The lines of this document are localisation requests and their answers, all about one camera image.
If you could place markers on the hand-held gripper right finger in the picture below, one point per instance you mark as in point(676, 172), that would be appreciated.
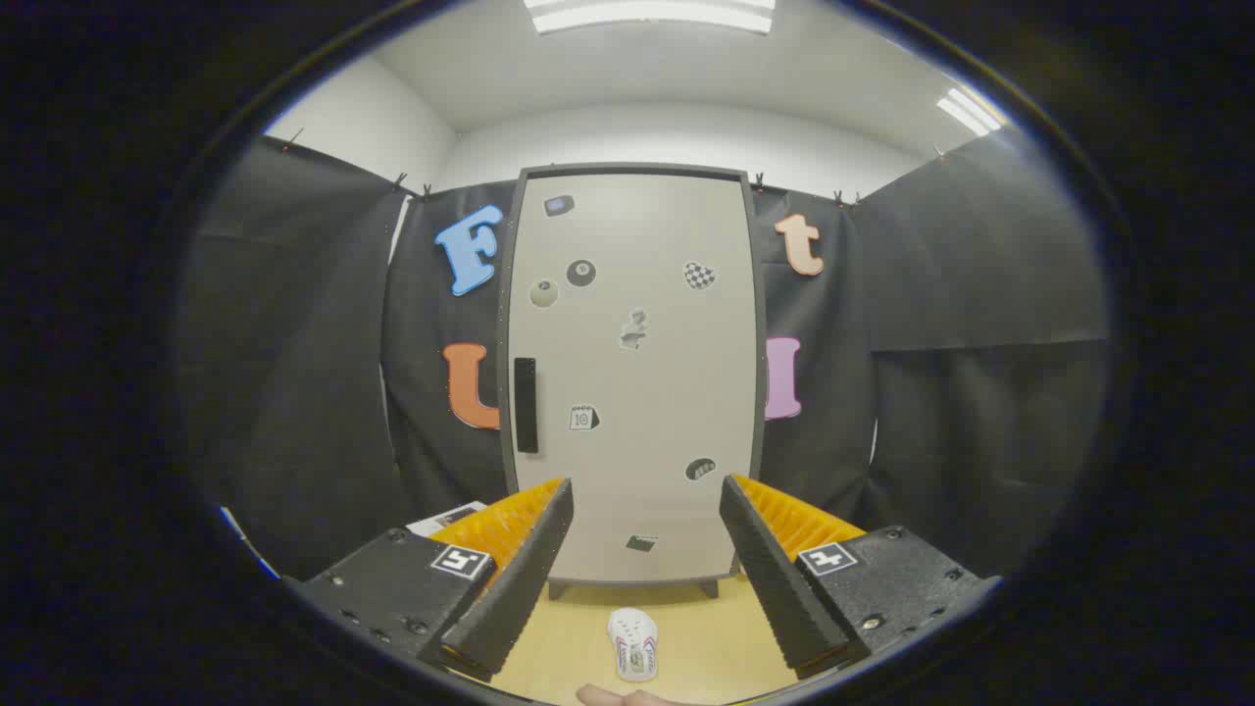
point(775, 579)

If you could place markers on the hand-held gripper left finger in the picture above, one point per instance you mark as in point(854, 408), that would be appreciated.
point(520, 579)

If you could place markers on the white canvas shoe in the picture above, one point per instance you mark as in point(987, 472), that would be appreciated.
point(632, 628)

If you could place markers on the dark grey shoe cabinet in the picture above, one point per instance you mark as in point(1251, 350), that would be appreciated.
point(760, 343)

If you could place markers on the white book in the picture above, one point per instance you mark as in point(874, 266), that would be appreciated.
point(446, 520)

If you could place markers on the black backdrop cloth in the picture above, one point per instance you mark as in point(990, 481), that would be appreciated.
point(294, 343)

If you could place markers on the small ceiling light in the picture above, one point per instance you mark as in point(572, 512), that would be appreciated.
point(969, 111)

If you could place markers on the long ceiling light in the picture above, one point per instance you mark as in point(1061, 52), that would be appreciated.
point(647, 15)

